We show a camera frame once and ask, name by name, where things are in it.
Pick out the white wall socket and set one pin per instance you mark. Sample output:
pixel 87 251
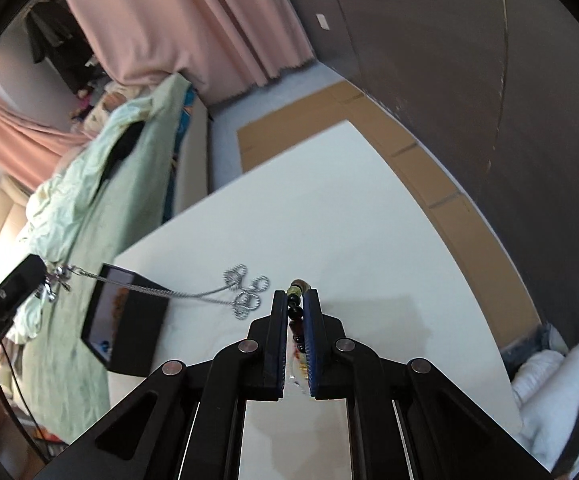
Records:
pixel 322 20

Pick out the floral pillow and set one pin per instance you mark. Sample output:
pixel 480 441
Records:
pixel 92 115

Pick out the black jewelry box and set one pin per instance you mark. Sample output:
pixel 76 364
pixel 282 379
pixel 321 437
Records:
pixel 123 321

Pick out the white bed frame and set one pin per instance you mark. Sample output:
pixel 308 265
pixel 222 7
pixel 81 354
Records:
pixel 192 172

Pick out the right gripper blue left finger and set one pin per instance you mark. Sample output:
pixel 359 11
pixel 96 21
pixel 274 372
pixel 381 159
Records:
pixel 275 348

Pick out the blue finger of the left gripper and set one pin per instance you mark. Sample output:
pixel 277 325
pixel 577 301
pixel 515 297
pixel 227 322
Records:
pixel 19 284

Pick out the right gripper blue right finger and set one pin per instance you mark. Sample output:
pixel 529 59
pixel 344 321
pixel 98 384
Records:
pixel 314 331

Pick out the dark hanging clothes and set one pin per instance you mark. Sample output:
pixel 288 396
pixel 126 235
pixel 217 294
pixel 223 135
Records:
pixel 55 35

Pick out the pink side curtain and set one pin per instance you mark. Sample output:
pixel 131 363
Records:
pixel 30 151

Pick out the green bed quilt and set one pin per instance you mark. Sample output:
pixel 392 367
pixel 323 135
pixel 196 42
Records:
pixel 108 198

